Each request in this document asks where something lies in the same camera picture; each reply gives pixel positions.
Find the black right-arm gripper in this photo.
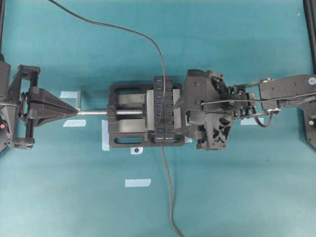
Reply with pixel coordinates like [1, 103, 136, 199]
[173, 71, 256, 151]

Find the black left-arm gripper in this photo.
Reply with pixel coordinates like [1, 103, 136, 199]
[7, 65, 78, 150]

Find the black USB cable with plug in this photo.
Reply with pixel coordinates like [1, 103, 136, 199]
[48, 0, 166, 125]

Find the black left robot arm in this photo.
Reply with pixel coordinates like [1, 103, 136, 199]
[0, 55, 78, 151]

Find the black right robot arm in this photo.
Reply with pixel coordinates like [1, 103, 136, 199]
[174, 70, 316, 151]

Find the black multiport USB hub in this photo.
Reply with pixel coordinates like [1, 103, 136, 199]
[154, 76, 174, 143]

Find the blue tape strip far left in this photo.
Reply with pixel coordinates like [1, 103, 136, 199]
[60, 91, 78, 99]

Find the blue tape strip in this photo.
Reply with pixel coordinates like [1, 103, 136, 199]
[125, 179, 151, 188]
[63, 119, 86, 127]
[60, 91, 78, 99]
[240, 118, 258, 125]

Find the blue tape strip left lower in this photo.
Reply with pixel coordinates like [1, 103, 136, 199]
[63, 119, 86, 127]

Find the black bench vise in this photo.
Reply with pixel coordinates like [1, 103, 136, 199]
[107, 83, 185, 148]

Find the tape patch with black dot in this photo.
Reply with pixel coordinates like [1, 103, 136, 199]
[130, 147, 143, 155]

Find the blue tape strip right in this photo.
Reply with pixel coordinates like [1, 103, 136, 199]
[240, 118, 258, 125]

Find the blue tape under vise left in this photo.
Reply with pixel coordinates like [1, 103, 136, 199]
[101, 120, 110, 152]

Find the blue tape strip bottom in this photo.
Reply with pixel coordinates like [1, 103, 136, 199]
[125, 179, 151, 188]

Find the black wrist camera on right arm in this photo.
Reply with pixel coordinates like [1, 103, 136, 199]
[184, 69, 212, 125]

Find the silver vise crank handle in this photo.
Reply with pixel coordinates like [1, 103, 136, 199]
[76, 90, 108, 116]

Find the black frame rail left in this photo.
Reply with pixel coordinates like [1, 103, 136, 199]
[0, 0, 6, 57]

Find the black frame rail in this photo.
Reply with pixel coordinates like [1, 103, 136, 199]
[0, 0, 6, 57]
[303, 0, 316, 73]

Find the black frame rail right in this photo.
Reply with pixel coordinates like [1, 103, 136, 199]
[303, 0, 316, 73]

